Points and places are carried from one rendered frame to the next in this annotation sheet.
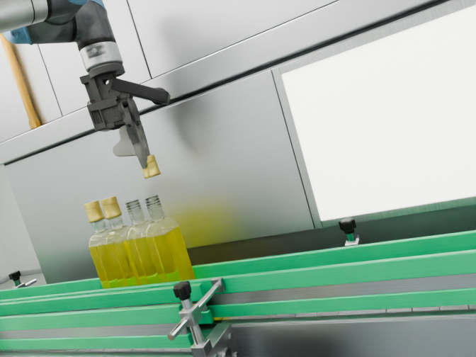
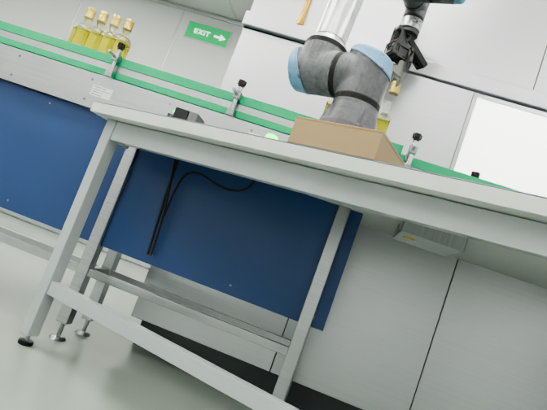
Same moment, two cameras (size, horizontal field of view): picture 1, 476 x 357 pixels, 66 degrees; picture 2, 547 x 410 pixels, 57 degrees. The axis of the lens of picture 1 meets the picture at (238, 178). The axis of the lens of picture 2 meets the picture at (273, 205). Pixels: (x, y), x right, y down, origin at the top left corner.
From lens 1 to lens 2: 141 cm
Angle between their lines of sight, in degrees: 21
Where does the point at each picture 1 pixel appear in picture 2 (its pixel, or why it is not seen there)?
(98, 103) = (402, 41)
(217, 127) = (427, 98)
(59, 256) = not seen: hidden behind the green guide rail
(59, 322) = not seen: hidden behind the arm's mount
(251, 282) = (426, 165)
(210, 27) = (452, 55)
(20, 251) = not seen: outside the picture
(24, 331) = (269, 115)
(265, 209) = (426, 153)
